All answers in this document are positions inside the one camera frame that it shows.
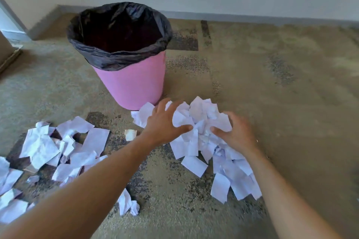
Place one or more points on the person's right hand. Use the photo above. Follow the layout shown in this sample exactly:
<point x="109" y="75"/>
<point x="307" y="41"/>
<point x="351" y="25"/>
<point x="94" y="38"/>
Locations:
<point x="239" y="135"/>

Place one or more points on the person's left hand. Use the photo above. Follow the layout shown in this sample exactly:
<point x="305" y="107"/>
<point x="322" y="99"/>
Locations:
<point x="161" y="128"/>

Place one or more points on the person's right thumb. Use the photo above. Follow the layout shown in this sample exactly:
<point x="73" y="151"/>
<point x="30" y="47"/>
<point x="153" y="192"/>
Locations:
<point x="218" y="131"/>

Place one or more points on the person's left thumb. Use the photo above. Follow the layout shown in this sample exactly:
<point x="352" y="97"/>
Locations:
<point x="182" y="129"/>

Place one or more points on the gathered pile of paper scraps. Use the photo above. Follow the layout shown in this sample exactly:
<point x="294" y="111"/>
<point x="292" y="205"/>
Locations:
<point x="202" y="124"/>

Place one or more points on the person's left forearm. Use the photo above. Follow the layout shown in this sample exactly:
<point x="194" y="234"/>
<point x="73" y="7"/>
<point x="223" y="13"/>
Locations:
<point x="84" y="191"/>

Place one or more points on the person's right forearm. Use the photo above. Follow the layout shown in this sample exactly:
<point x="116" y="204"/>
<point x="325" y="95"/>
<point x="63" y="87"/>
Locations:
<point x="286" y="199"/>

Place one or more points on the small stained paper scrap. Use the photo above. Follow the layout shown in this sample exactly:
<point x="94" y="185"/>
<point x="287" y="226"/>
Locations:
<point x="130" y="134"/>

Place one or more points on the pink trash bin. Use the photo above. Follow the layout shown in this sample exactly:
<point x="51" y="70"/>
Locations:
<point x="134" y="84"/>

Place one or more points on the crumpled white paper piece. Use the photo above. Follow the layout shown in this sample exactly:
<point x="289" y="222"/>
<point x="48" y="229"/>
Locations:
<point x="126" y="202"/>

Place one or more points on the black bin bag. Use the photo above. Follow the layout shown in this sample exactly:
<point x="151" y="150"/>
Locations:
<point x="112" y="56"/>

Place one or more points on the grey baseboard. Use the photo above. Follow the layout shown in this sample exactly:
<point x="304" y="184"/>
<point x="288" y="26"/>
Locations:
<point x="224" y="17"/>

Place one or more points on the scattered spread of torn paper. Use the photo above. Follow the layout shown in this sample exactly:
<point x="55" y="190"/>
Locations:
<point x="42" y="149"/>

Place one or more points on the brown cardboard board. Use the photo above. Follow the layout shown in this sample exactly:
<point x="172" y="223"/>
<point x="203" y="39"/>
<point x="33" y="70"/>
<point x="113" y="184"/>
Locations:
<point x="7" y="51"/>

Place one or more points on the white door frame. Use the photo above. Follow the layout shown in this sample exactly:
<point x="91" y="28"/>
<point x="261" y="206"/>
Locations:
<point x="11" y="24"/>

